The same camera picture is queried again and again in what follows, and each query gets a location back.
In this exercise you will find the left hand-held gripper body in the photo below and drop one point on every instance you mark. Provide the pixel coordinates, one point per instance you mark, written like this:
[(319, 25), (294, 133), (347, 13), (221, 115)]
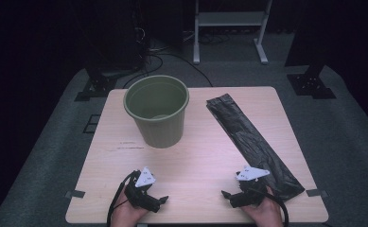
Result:
[(142, 197)]

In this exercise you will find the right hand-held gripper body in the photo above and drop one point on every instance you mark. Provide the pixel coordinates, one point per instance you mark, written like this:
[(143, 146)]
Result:
[(251, 192)]

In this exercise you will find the black plastic garbage bag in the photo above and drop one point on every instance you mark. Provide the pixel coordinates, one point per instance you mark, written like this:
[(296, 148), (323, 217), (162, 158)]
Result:
[(251, 142)]

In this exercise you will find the green plastic trash bin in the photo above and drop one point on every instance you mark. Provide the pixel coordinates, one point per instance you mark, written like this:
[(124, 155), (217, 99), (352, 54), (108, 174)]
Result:
[(162, 129)]

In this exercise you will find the person's right hand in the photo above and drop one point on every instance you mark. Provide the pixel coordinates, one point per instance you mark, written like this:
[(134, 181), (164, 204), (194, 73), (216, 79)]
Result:
[(268, 214)]

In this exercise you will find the grey tape strip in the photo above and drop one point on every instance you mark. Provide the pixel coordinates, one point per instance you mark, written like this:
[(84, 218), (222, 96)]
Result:
[(317, 192), (76, 194)]

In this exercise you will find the black stand base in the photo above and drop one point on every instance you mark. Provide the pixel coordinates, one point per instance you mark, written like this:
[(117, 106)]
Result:
[(98, 86), (311, 85)]

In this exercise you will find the dark equipment rack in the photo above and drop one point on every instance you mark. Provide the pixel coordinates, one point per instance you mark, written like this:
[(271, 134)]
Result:
[(118, 34)]

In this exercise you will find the white metal stand frame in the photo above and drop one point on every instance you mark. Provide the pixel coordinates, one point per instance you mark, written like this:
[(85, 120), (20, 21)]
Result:
[(232, 19)]

